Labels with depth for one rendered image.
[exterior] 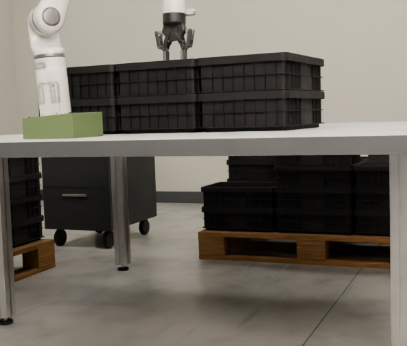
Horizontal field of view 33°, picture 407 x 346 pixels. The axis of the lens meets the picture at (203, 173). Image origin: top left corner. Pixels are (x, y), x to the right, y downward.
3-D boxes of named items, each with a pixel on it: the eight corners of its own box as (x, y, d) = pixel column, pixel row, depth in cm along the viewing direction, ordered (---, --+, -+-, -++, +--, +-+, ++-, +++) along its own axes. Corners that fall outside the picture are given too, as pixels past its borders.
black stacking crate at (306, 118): (287, 130, 205) (287, 89, 204) (196, 132, 218) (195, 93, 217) (326, 126, 241) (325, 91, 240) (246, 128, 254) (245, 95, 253)
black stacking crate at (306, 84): (287, 93, 204) (286, 53, 203) (196, 97, 217) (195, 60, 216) (324, 94, 240) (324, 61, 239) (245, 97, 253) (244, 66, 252)
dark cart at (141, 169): (110, 251, 396) (103, 91, 389) (43, 248, 413) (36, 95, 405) (157, 233, 453) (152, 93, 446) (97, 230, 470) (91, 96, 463)
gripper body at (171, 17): (156, 11, 226) (157, 40, 227) (180, 9, 222) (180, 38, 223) (167, 14, 233) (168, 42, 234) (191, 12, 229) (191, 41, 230)
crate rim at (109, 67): (112, 71, 230) (112, 64, 229) (40, 76, 243) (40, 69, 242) (171, 75, 265) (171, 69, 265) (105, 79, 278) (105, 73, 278)
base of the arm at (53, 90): (64, 114, 205) (57, 55, 203) (35, 117, 207) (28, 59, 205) (76, 114, 214) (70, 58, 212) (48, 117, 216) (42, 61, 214)
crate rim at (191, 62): (194, 66, 216) (194, 58, 216) (113, 71, 229) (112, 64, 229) (244, 71, 252) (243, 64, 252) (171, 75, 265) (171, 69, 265)
